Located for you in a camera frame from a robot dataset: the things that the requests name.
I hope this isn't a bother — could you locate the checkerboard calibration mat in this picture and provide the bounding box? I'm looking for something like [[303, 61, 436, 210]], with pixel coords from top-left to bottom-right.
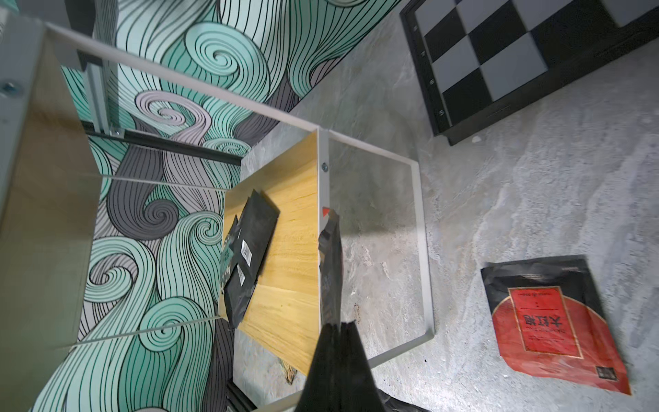
[[400, 0, 658, 144]]

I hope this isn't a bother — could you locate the red tea bag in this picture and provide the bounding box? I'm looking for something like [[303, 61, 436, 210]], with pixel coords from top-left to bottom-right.
[[481, 255, 632, 395]]

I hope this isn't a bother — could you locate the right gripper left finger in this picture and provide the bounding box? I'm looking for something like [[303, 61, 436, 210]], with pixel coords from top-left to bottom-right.
[[294, 324, 340, 412]]

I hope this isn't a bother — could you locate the green jasmine tea bag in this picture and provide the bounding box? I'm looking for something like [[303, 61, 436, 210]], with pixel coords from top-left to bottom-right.
[[220, 216, 240, 294]]

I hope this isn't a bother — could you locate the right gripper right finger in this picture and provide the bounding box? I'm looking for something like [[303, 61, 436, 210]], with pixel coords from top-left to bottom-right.
[[339, 322, 384, 412]]

